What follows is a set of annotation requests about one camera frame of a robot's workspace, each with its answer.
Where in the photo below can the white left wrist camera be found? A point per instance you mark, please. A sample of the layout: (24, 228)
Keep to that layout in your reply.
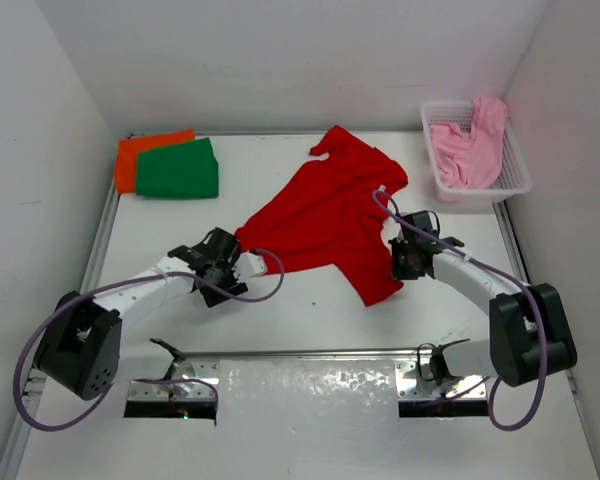
(251, 265)

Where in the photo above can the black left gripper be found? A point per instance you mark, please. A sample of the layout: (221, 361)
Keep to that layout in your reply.
(233, 284)

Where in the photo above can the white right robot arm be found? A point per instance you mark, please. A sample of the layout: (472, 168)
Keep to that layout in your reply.
(526, 323)

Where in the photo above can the red t shirt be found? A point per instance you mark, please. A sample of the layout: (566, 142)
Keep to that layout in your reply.
(326, 215)

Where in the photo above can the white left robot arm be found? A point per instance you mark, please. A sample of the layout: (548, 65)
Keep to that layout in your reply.
(115, 320)

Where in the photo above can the green t shirt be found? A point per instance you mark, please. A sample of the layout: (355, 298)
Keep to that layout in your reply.
(178, 172)

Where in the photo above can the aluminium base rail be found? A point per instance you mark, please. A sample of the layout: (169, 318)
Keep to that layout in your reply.
(194, 378)

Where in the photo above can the pink t shirt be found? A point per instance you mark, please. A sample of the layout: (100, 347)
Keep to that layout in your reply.
(473, 159)

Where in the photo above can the white plastic bin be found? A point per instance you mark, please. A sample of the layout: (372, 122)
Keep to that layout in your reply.
(514, 178)

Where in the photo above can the orange t shirt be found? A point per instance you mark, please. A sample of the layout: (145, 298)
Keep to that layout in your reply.
(129, 149)

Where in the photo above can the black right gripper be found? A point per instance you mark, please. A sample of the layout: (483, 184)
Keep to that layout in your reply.
(397, 272)

